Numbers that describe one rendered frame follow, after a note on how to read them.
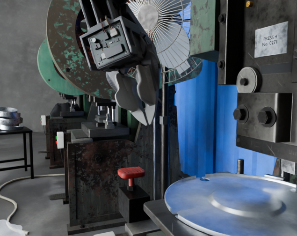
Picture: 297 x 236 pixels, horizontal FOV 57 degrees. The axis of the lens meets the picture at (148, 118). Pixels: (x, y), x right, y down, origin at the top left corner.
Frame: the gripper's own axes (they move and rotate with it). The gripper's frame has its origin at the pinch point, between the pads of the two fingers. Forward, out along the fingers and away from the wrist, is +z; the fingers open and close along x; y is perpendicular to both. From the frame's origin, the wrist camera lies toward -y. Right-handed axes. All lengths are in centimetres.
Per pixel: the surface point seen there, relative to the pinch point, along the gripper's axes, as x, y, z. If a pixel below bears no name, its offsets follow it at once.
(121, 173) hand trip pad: -20.9, -22.6, 11.7
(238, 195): 8.4, -9.8, 18.6
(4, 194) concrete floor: -220, -146, 24
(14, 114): -216, -182, -52
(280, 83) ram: 20.8, -10.1, 1.5
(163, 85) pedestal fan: -22, -89, -14
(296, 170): 19.2, -15.4, 18.0
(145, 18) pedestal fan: -15, -72, -42
